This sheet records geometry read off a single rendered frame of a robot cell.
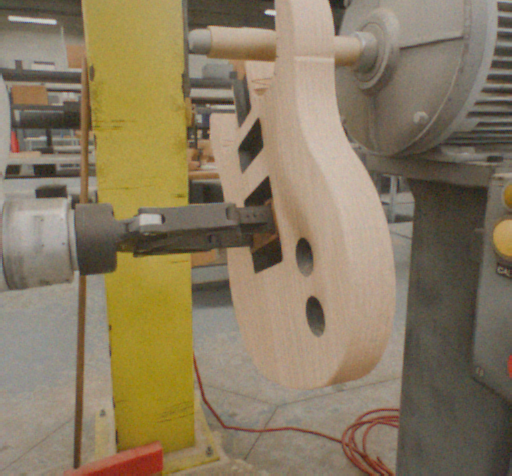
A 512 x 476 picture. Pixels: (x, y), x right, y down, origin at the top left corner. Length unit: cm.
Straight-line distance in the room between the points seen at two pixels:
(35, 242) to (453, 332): 59
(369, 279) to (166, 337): 122
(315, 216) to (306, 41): 17
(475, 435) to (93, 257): 59
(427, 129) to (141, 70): 99
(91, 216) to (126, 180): 91
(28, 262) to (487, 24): 50
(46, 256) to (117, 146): 93
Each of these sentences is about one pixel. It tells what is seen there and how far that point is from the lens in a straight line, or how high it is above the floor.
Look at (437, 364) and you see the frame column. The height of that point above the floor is 79.
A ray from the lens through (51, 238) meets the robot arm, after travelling 44.
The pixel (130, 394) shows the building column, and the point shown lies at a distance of 161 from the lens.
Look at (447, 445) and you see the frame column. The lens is 83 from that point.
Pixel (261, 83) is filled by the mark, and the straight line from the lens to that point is 55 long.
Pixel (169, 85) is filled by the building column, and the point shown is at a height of 129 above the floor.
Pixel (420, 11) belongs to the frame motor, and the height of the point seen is 128.
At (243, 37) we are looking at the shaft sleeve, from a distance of 50.
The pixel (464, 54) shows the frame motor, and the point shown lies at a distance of 50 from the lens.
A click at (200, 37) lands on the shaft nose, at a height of 125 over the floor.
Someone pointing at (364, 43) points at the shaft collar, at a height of 126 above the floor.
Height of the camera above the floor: 116
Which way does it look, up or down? 12 degrees down
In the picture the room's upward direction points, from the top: straight up
